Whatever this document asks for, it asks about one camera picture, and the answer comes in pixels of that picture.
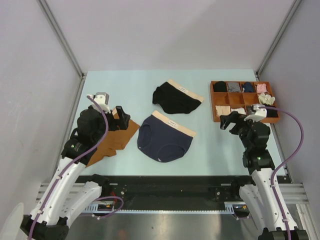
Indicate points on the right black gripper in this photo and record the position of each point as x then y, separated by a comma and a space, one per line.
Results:
225, 120

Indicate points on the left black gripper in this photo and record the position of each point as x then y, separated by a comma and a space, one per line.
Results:
120, 123

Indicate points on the navy blue underwear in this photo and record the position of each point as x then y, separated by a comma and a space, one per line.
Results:
162, 139

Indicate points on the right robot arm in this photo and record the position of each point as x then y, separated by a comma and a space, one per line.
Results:
263, 196

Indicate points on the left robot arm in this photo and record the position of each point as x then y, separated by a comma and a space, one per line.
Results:
53, 216

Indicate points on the brown boxer underwear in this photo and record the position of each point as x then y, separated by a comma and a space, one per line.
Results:
115, 140

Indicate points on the black underwear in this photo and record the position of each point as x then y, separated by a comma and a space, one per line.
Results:
176, 99

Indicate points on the rolled beige garment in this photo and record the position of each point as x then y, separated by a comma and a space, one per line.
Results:
222, 110

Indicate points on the rolled white garment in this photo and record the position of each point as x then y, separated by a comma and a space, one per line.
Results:
239, 110

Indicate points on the wooden compartment tray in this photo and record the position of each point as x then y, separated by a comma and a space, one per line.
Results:
236, 99

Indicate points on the rolled black garment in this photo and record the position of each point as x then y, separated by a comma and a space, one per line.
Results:
220, 86
271, 113

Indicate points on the rolled grey striped garment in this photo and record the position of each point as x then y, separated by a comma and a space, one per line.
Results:
234, 87

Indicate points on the rolled navy garment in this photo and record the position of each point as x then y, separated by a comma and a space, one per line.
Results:
247, 87

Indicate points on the rolled cream garment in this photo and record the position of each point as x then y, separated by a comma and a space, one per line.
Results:
266, 99

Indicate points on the rolled black garment front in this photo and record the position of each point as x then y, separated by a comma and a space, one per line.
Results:
271, 113

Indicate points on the rolled pink garment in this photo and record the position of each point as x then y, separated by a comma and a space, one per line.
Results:
261, 88

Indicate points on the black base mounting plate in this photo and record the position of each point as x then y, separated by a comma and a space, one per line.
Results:
177, 193

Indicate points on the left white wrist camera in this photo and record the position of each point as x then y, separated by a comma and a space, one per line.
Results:
101, 99

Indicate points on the right aluminium frame post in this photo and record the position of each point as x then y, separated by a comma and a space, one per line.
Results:
278, 37

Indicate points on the aluminium frame post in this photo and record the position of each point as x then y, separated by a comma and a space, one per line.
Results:
278, 37
49, 15

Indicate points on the left aluminium frame post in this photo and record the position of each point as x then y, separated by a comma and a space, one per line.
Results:
49, 15

